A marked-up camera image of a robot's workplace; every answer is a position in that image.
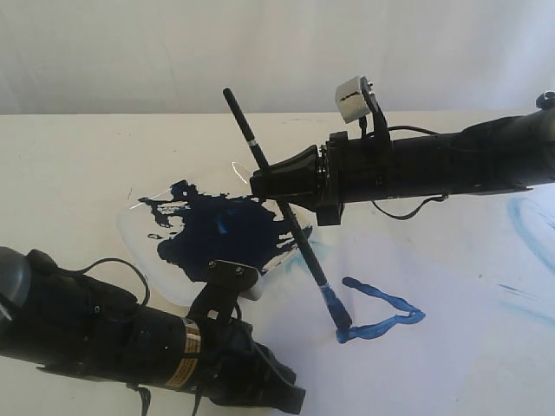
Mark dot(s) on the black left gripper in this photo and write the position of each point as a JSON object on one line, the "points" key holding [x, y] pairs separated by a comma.
{"points": [[224, 363]]}

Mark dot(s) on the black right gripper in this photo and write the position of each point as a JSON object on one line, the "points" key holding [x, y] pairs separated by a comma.
{"points": [[347, 171]]}

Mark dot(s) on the black paintbrush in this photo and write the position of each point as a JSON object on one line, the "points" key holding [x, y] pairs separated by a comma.
{"points": [[334, 305]]}

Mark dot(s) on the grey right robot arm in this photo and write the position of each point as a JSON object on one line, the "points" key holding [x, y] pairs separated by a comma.
{"points": [[500, 156]]}

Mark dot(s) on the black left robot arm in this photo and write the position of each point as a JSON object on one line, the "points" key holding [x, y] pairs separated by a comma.
{"points": [[70, 324]]}

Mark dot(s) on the white square paint plate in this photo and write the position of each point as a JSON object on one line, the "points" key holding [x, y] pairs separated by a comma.
{"points": [[174, 234]]}

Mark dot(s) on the white paper sheet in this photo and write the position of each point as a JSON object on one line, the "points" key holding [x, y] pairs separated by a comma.
{"points": [[417, 324]]}

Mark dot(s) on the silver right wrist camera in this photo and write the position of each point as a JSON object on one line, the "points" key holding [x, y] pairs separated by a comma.
{"points": [[355, 99]]}

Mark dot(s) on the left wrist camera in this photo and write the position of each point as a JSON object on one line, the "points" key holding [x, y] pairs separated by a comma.
{"points": [[238, 277]]}

